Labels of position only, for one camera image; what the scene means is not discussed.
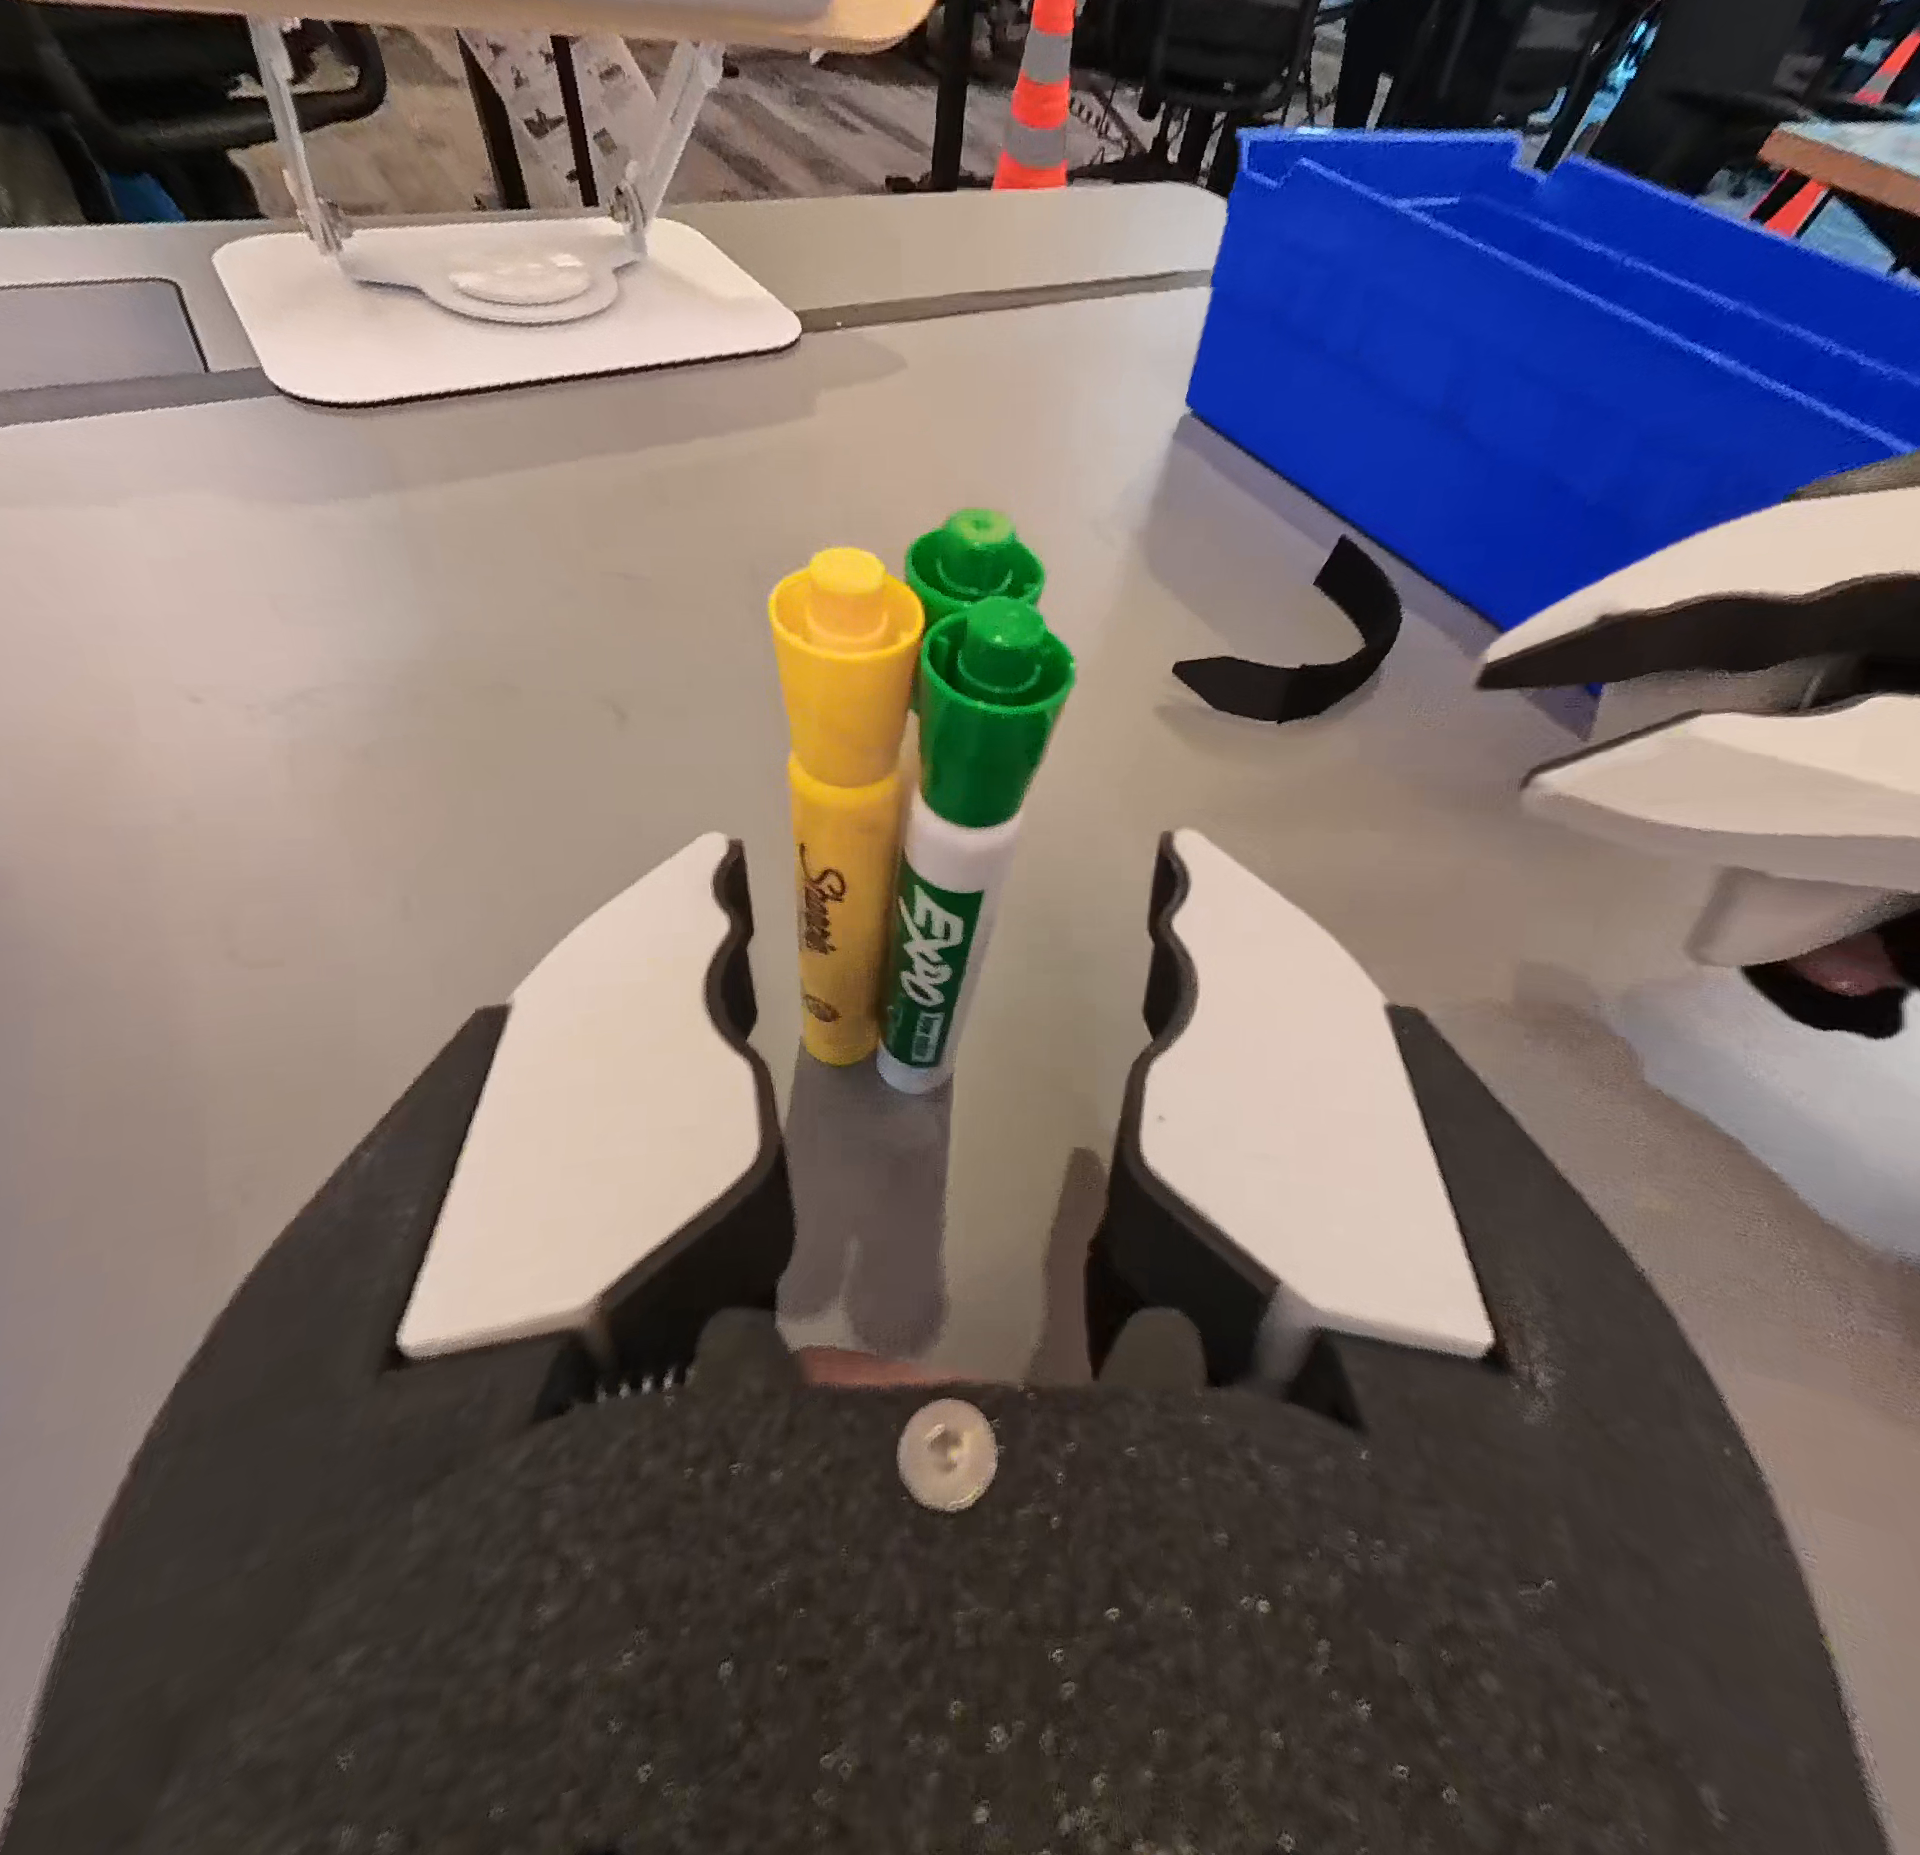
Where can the wooden table orange legs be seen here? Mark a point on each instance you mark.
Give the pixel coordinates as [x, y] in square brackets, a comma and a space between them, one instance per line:
[1845, 152]

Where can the person's right hand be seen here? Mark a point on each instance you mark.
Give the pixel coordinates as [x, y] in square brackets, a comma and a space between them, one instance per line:
[1845, 964]

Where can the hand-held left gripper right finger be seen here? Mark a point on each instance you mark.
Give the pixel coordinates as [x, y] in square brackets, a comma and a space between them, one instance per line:
[1291, 1119]

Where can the blue plastic bin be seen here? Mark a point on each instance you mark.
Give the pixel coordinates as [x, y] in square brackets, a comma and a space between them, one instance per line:
[1502, 385]

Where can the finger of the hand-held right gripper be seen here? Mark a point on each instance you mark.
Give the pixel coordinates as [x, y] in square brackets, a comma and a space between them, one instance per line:
[1727, 566]
[1755, 791]

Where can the white sign stand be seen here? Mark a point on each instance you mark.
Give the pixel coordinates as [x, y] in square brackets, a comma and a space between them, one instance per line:
[512, 310]

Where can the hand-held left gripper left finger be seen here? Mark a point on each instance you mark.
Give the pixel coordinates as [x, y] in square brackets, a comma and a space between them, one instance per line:
[600, 1119]

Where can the yellow highlighter marker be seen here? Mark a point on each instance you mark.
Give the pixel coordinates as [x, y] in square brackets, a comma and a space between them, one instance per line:
[840, 865]

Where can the black office chair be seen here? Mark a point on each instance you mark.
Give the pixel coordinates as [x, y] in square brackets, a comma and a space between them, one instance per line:
[165, 115]
[1232, 25]

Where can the printed paper leaflet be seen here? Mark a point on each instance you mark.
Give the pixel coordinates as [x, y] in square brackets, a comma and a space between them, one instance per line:
[555, 99]

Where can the green whiteboard marker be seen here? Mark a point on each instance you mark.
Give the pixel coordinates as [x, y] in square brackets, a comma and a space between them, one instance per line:
[975, 744]
[975, 557]

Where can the orange traffic cone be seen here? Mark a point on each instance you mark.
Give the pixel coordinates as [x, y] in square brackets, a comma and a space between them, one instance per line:
[1040, 99]

